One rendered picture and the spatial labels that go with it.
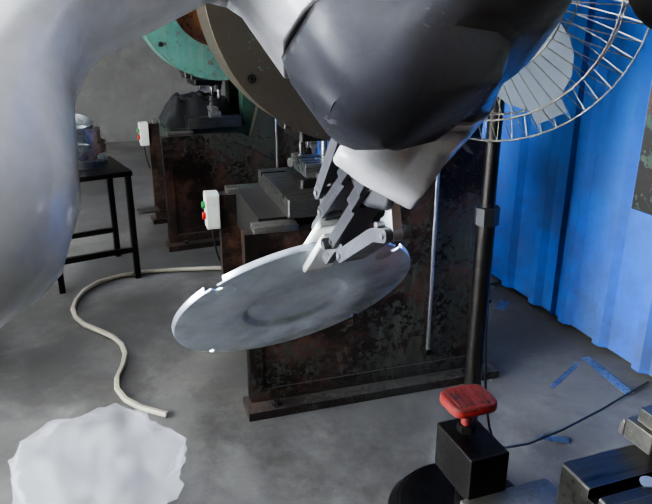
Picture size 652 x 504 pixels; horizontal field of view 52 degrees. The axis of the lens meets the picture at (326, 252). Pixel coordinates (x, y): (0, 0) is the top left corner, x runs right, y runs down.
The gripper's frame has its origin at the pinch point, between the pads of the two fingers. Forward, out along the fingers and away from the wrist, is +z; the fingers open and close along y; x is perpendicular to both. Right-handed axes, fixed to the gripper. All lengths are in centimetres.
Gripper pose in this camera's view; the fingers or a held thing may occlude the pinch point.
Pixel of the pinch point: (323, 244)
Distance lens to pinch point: 67.2
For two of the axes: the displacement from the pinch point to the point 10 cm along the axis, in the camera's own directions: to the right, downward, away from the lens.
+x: -9.0, 1.4, -4.1
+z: -3.1, 4.5, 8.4
